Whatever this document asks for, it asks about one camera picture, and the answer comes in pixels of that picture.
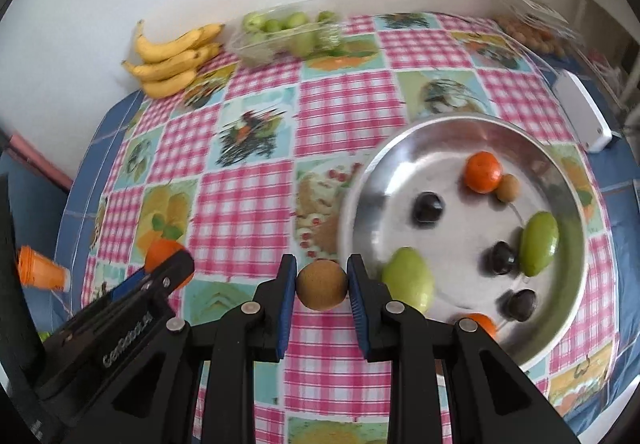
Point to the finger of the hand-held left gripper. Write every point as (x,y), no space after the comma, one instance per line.
(160,281)

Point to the oval green jujube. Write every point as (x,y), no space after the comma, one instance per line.
(538,244)
(407,276)

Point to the orange plastic object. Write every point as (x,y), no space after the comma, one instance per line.
(40,269)

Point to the pink furniture bar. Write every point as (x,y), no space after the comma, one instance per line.
(42,163)

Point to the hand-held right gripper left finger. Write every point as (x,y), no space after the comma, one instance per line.
(287,304)

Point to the orange mandarin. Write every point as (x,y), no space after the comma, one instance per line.
(160,251)
(482,324)
(483,172)

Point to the yellow banana bunch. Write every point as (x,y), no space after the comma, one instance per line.
(170,61)

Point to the dark purple plum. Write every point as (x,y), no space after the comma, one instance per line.
(520,305)
(428,207)
(502,258)

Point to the clear plastic lidded box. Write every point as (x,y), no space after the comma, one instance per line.
(540,14)

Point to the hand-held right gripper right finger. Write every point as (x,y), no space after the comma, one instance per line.
(359,309)

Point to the brown longan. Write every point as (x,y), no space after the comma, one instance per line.
(508,188)
(322,285)

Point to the pile of small jujubes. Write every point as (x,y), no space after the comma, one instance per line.
(290,29)

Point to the round metal plate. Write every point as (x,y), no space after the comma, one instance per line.
(460,244)

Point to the pink checked printed tablecloth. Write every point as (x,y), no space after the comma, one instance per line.
(345,99)

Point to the white rectangular box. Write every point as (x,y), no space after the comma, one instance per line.
(582,111)

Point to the pile of longans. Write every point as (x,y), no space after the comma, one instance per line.
(535,39)

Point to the clear plastic tray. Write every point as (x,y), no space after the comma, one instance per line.
(280,46)

